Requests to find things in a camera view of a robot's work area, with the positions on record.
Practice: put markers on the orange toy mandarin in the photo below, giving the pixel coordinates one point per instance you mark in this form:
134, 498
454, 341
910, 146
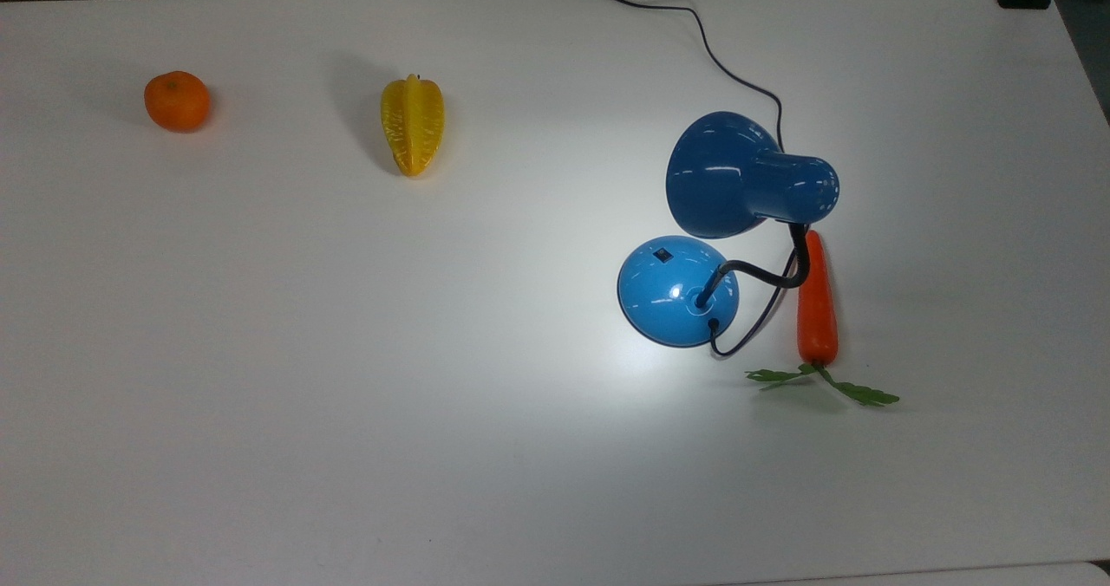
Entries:
177, 100

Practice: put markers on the blue desk lamp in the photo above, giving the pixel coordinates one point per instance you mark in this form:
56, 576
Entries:
676, 296

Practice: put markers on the yellow toy starfruit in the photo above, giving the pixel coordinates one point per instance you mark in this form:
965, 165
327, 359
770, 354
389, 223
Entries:
412, 126

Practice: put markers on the orange toy carrot with leaves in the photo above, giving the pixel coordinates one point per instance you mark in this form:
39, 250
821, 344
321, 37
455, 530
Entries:
817, 317

